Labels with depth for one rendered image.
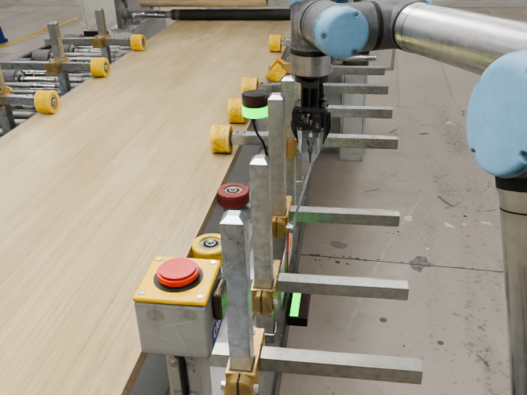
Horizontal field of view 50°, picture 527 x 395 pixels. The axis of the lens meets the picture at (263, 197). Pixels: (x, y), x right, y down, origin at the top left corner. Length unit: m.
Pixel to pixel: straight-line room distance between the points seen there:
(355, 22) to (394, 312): 1.63
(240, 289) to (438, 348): 1.56
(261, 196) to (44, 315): 0.44
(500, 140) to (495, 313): 2.04
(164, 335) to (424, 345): 1.85
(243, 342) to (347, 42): 0.55
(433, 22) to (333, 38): 0.18
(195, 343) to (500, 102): 0.36
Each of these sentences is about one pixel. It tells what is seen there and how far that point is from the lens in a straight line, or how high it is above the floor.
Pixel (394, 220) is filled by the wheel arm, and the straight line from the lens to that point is 1.40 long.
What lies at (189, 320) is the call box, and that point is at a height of 1.20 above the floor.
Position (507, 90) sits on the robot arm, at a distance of 0.57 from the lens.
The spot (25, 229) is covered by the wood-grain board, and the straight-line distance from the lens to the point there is 1.38.
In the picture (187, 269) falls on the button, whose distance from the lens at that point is 0.54.
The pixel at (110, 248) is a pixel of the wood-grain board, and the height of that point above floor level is 0.90.
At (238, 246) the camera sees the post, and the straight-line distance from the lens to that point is 0.81.
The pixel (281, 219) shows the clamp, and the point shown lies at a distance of 1.34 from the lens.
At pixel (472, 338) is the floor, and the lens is 2.42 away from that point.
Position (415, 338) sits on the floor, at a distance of 2.36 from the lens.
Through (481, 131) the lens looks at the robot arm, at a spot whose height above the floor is 1.34.
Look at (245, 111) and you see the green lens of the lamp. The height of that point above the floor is 1.13.
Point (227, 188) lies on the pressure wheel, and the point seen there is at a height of 0.90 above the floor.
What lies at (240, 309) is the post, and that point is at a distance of 0.88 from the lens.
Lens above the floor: 1.54
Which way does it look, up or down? 28 degrees down
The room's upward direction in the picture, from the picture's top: 2 degrees counter-clockwise
